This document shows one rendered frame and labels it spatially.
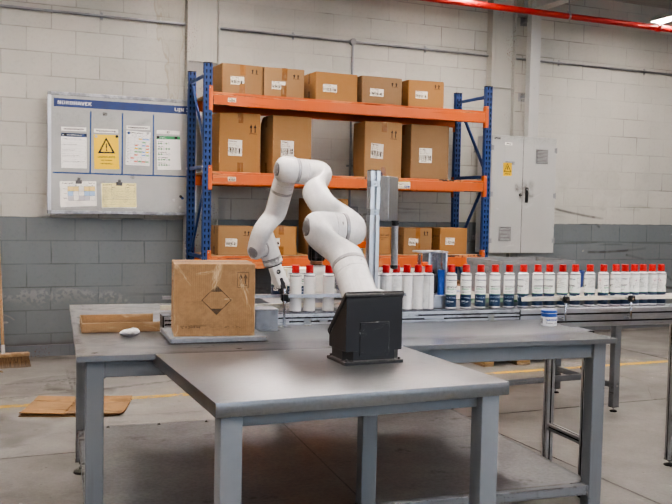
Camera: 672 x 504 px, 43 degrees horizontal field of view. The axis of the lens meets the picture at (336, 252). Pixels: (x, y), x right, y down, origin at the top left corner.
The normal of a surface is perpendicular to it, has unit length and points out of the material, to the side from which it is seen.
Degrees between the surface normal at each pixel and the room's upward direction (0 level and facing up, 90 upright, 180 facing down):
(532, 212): 90
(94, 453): 90
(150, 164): 90
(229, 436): 90
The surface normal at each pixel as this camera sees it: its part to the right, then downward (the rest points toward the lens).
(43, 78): 0.40, 0.06
